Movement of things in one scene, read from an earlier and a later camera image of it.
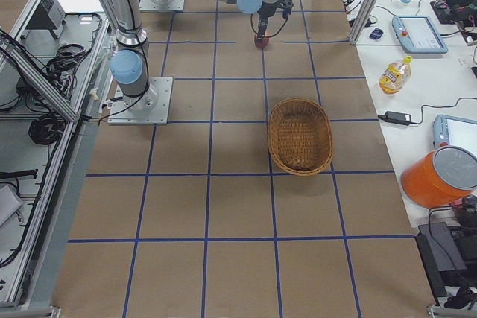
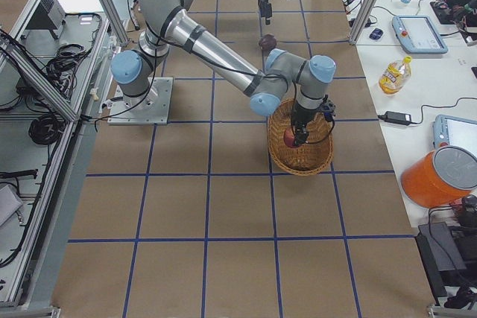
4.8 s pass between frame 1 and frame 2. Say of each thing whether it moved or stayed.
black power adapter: stayed
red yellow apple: moved
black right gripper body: moved
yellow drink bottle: stayed
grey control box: stayed
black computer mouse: stayed
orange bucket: stayed
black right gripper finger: moved
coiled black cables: stayed
